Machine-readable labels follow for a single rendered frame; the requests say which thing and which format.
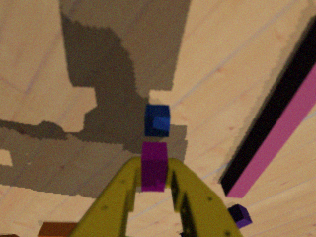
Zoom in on magenta rod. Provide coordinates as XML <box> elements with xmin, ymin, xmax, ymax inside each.
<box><xmin>141</xmin><ymin>142</ymin><xmax>168</xmax><ymax>192</ymax></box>

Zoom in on small dark blue block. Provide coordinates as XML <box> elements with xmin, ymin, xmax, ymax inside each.
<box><xmin>145</xmin><ymin>104</ymin><xmax>171</xmax><ymax>137</ymax></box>

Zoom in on pink rod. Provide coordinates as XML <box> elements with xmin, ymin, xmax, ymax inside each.
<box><xmin>220</xmin><ymin>19</ymin><xmax>316</xmax><ymax>198</ymax></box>

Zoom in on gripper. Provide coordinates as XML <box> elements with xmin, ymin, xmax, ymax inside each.
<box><xmin>67</xmin><ymin>157</ymin><xmax>243</xmax><ymax>237</ymax></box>

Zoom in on dark purple rod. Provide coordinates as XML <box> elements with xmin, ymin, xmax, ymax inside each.
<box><xmin>227</xmin><ymin>204</ymin><xmax>253</xmax><ymax>229</ymax></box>

